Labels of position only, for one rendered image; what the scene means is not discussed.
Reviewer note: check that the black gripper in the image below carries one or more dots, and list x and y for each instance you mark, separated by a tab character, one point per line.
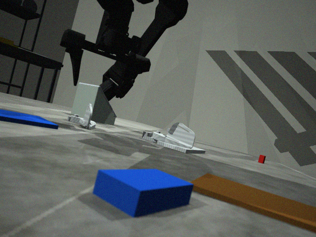
74	42

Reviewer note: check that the orange flat bar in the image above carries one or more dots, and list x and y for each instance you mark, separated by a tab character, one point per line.
265	203

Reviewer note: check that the small red block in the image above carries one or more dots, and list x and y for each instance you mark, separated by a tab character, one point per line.
261	159

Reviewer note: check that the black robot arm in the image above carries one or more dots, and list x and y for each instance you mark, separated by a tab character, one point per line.
167	14

